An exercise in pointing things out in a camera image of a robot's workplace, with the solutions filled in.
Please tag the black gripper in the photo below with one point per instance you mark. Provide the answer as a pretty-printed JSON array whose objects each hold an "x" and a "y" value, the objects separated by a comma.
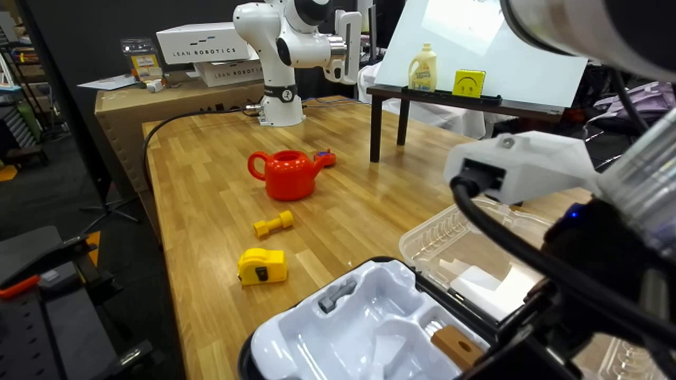
[{"x": 614, "y": 281}]

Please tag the wooden plank with holes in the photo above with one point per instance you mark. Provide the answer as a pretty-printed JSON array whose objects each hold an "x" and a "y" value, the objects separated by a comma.
[{"x": 458, "y": 348}]

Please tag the white electronics box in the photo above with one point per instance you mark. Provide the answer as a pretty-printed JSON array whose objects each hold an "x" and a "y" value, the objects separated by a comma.
[{"x": 216, "y": 52}]

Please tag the cardboard box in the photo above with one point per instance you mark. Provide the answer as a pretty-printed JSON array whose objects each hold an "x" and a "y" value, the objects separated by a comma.
[{"x": 123, "y": 112}]

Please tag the black toy tool case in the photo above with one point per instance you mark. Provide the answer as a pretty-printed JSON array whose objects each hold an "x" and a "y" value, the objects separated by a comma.
[{"x": 446, "y": 273}]

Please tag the grey toy piece in case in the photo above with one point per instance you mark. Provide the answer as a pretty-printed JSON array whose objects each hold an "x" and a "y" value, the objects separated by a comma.
[{"x": 331, "y": 298}]

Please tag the yellow smiley block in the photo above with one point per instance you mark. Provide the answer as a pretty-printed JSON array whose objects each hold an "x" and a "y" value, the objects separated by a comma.
[{"x": 469, "y": 83}]

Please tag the yellow detergent bottle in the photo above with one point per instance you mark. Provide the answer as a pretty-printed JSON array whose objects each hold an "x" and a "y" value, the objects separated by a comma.
[{"x": 423, "y": 70}]

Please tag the yellow toy tape measure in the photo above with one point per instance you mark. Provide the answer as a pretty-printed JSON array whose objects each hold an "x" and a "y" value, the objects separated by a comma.
[{"x": 259, "y": 268}]

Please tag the red toy watering can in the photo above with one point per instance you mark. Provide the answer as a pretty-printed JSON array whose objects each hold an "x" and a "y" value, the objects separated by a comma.
[{"x": 288, "y": 175}]

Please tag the yellow toy bolt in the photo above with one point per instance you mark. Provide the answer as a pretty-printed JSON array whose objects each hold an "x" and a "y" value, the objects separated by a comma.
[{"x": 270, "y": 226}]

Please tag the black equipment cart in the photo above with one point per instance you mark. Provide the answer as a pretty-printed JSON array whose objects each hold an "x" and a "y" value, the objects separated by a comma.
[{"x": 49, "y": 319}]

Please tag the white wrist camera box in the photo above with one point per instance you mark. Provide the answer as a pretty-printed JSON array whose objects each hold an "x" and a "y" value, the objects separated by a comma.
[{"x": 523, "y": 165}]

